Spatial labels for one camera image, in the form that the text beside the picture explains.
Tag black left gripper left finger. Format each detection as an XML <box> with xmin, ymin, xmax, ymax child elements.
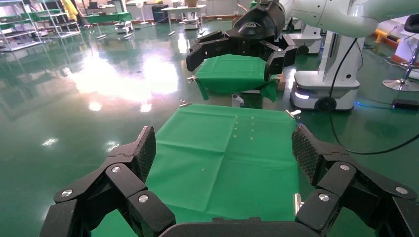
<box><xmin>39</xmin><ymin>125</ymin><xmax>177</xmax><ymax>237</ymax></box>

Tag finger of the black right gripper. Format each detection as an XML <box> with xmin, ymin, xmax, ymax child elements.
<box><xmin>261</xmin><ymin>34</ymin><xmax>298</xmax><ymax>82</ymax></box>
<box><xmin>186</xmin><ymin>30</ymin><xmax>230</xmax><ymax>72</ymax></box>

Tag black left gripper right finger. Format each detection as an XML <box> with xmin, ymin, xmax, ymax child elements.
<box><xmin>291</xmin><ymin>124</ymin><xmax>419</xmax><ymax>237</ymax></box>

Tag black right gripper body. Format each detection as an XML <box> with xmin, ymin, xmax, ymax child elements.
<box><xmin>225</xmin><ymin>1</ymin><xmax>286</xmax><ymax>56</ymax></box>

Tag small white robot base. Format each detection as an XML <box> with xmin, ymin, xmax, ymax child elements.
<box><xmin>114</xmin><ymin>20</ymin><xmax>134</xmax><ymax>35</ymax></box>
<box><xmin>182</xmin><ymin>13</ymin><xmax>200</xmax><ymax>31</ymax></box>

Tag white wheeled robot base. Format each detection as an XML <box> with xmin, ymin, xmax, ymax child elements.
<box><xmin>286</xmin><ymin>19</ymin><xmax>323</xmax><ymax>56</ymax></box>

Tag black power adapter box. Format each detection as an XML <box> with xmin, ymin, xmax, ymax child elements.
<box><xmin>392</xmin><ymin>98</ymin><xmax>419</xmax><ymax>111</ymax></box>

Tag green cloth covered table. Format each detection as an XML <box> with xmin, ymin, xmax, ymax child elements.
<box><xmin>195</xmin><ymin>54</ymin><xmax>279</xmax><ymax>103</ymax></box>

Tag white work table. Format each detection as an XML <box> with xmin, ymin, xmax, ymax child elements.
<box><xmin>160</xmin><ymin>4</ymin><xmax>207</xmax><ymax>36</ymax></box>

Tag white wheeled robot with column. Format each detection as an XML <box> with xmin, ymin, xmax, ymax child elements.
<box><xmin>290</xmin><ymin>31</ymin><xmax>366</xmax><ymax>113</ymax></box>

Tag white standing fan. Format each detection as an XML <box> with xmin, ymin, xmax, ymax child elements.
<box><xmin>135</xmin><ymin>0</ymin><xmax>150</xmax><ymax>25</ymax></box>

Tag green tablecloth with yellow stars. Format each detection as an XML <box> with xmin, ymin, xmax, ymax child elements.
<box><xmin>91</xmin><ymin>103</ymin><xmax>302</xmax><ymax>237</ymax></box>

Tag long green covered table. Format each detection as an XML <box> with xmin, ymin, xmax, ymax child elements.
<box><xmin>85</xmin><ymin>12</ymin><xmax>133</xmax><ymax>40</ymax></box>

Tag orange yellow floor barrier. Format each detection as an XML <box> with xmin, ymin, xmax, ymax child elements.
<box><xmin>373</xmin><ymin>29</ymin><xmax>402</xmax><ymax>46</ymax></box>

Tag chrome bar stool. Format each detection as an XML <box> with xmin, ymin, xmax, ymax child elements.
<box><xmin>382</xmin><ymin>13</ymin><xmax>419</xmax><ymax>93</ymax></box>

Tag metal storage rack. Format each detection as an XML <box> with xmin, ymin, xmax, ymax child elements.
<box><xmin>0</xmin><ymin>0</ymin><xmax>43</xmax><ymax>53</ymax></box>
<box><xmin>33</xmin><ymin>0</ymin><xmax>82</xmax><ymax>39</ymax></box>

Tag yellow hanging garment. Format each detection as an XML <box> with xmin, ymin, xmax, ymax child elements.
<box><xmin>61</xmin><ymin>0</ymin><xmax>79</xmax><ymax>21</ymax></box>

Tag thin black cable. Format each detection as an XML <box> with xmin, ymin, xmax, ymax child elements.
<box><xmin>328</xmin><ymin>38</ymin><xmax>419</xmax><ymax>156</ymax></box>

